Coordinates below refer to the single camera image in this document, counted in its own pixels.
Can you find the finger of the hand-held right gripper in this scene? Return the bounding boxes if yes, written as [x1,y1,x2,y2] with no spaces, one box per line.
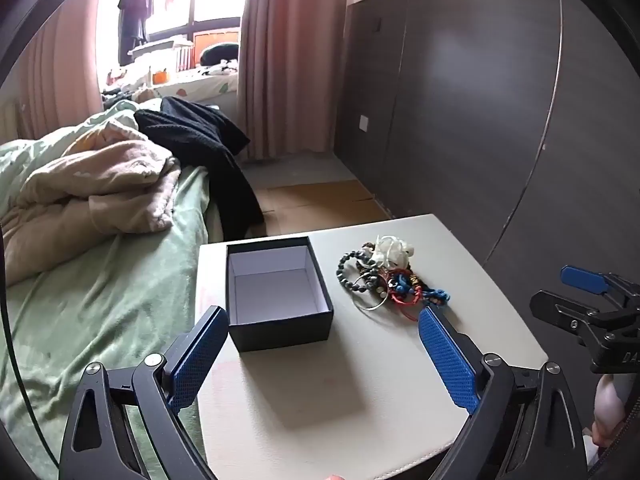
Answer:
[530,289,621,346]
[560,265,640,311]

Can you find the dark grey bead bracelet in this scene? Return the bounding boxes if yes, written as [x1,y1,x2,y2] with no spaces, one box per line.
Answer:
[336,247,388,297]

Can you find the flattened cardboard sheet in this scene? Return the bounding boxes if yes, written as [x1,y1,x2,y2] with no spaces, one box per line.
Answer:
[255,180,391,238]

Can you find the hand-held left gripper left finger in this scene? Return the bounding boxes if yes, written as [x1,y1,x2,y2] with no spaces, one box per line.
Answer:
[59,305,230,480]

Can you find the red cord bracelet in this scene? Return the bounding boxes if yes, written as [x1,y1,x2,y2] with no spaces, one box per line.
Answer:
[382,267,425,321]

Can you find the narrow pink curtain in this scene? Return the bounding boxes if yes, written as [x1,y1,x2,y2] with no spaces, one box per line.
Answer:
[15,0,106,141]

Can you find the white rack on windowsill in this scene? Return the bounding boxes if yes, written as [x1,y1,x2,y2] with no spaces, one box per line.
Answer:
[127,37,194,72]

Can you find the black knitted garment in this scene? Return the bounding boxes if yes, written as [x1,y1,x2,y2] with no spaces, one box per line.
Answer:
[134,95,266,241]

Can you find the beige fleece blanket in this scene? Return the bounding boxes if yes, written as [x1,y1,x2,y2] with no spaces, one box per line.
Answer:
[0,122,182,286]

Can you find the green bed blanket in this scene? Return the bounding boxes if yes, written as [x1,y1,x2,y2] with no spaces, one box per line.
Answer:
[0,110,210,480]

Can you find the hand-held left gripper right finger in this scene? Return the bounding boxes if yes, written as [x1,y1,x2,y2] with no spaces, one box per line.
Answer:
[418,306,588,480]

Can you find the black jewelry box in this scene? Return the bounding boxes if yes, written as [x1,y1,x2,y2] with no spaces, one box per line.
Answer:
[226,236,335,353]

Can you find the wide pink curtain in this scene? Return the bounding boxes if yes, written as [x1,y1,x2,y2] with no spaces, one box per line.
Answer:
[235,0,351,161]

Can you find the silver wire necklace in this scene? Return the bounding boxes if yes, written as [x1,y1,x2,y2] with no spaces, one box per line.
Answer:
[352,272,396,311]

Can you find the white fabric flower ornament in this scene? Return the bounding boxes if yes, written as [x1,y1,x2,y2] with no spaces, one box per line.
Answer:
[374,235,416,267]

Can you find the patterned white cloth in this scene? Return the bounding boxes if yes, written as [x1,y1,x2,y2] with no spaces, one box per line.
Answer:
[165,65,239,100]

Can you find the blue cord bracelet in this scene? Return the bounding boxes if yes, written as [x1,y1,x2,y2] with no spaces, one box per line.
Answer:
[387,280,451,306]

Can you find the person's right hand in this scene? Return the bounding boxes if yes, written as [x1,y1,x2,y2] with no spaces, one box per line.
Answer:
[592,374,628,448]

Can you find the hanging dark clothes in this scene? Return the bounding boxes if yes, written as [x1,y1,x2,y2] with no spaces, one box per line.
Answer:
[117,0,157,68]

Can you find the black round cushion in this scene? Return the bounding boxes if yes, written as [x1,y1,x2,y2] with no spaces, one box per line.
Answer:
[200,42,240,66]

